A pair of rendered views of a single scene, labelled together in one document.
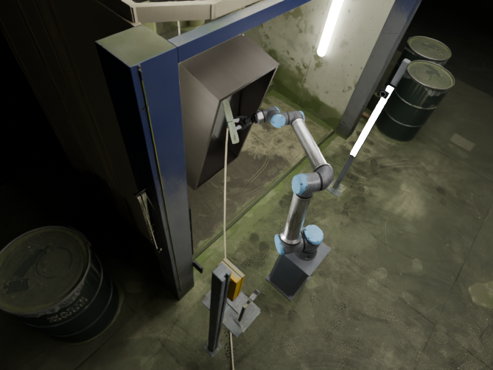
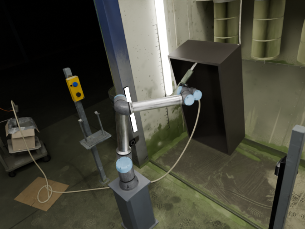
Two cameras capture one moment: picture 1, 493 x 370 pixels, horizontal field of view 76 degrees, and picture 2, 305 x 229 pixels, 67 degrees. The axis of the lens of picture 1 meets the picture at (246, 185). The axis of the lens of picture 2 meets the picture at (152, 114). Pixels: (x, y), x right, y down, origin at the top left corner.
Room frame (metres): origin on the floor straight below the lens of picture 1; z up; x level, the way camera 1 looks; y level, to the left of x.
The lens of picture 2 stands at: (1.97, -2.01, 2.31)
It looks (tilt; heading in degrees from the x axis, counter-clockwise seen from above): 30 degrees down; 108
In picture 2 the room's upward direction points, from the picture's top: 9 degrees counter-clockwise
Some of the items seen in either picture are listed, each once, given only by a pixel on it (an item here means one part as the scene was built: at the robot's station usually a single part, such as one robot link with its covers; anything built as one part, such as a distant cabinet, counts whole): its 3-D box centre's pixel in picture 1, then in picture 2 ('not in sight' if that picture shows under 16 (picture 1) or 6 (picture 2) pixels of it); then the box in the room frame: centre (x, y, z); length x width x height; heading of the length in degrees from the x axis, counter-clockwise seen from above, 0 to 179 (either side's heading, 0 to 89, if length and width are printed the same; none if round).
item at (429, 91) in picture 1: (411, 103); not in sight; (3.59, -1.91, 0.44); 0.59 x 0.58 x 0.89; 161
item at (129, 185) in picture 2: (306, 246); (128, 179); (1.15, -0.54, 0.69); 0.19 x 0.19 x 0.10
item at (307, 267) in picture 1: (295, 265); (135, 204); (1.15, -0.54, 0.32); 0.31 x 0.31 x 0.64; 57
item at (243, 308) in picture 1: (235, 295); (92, 127); (0.60, -0.05, 0.95); 0.26 x 0.15 x 0.32; 57
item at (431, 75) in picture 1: (429, 75); not in sight; (3.60, -1.91, 0.86); 0.54 x 0.54 x 0.01
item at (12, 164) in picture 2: not in sight; (9, 131); (-1.05, 0.27, 0.64); 0.73 x 0.50 x 1.27; 46
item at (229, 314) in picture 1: (230, 305); (95, 139); (0.59, -0.04, 0.78); 0.31 x 0.23 x 0.01; 57
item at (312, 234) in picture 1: (309, 238); (125, 168); (1.15, -0.53, 0.83); 0.17 x 0.15 x 0.18; 113
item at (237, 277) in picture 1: (228, 280); (75, 88); (0.51, 0.00, 1.42); 0.12 x 0.06 x 0.26; 57
